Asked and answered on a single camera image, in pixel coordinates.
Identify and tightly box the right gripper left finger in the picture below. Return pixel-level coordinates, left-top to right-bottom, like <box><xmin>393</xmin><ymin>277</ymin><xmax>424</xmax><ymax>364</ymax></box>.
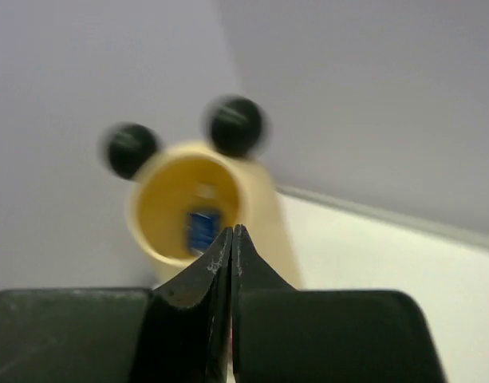
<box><xmin>0</xmin><ymin>228</ymin><xmax>233</xmax><ymax>382</ymax></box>

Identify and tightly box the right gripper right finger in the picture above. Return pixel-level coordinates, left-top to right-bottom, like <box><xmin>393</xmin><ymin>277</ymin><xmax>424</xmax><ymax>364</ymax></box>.
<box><xmin>231</xmin><ymin>225</ymin><xmax>446</xmax><ymax>382</ymax></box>

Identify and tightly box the clear bottle blue label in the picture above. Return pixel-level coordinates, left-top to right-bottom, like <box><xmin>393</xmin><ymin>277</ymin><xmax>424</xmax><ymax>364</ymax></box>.
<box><xmin>187</xmin><ymin>210</ymin><xmax>222</xmax><ymax>252</ymax></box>

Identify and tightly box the cream panda-ear waste bin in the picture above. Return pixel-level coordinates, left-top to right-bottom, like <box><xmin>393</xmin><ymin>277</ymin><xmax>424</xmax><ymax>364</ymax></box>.
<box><xmin>101</xmin><ymin>95</ymin><xmax>302</xmax><ymax>287</ymax></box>

